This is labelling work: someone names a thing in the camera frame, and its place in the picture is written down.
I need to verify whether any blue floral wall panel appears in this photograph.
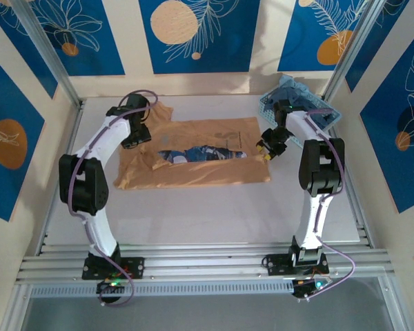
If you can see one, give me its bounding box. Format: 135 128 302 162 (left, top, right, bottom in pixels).
277 0 362 72
30 0 126 77
0 48 46 223
359 20 414 214
139 0 262 74

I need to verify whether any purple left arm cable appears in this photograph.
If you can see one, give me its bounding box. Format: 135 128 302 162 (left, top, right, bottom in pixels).
66 88 159 308

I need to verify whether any aluminium frame post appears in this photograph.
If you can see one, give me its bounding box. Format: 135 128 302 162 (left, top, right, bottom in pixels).
321 0 390 101
10 0 86 108

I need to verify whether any blue t-shirt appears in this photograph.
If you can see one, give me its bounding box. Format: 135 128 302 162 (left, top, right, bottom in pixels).
266 73 336 131

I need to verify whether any aluminium mounting rail beam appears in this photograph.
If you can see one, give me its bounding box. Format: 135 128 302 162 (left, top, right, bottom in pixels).
15 242 393 285

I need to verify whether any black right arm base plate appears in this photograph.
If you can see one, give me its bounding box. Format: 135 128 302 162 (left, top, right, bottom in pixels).
261 252 331 277

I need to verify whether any light blue plastic basket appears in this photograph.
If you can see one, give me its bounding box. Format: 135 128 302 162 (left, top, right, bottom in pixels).
257 88 343 150

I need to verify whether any grey slotted cable duct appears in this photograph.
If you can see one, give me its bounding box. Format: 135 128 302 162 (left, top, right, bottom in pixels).
30 280 297 299

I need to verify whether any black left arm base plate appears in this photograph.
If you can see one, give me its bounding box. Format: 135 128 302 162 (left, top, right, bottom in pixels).
81 256 146 281

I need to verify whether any tan t-shirt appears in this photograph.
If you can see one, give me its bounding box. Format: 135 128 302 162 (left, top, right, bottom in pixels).
112 102 273 191

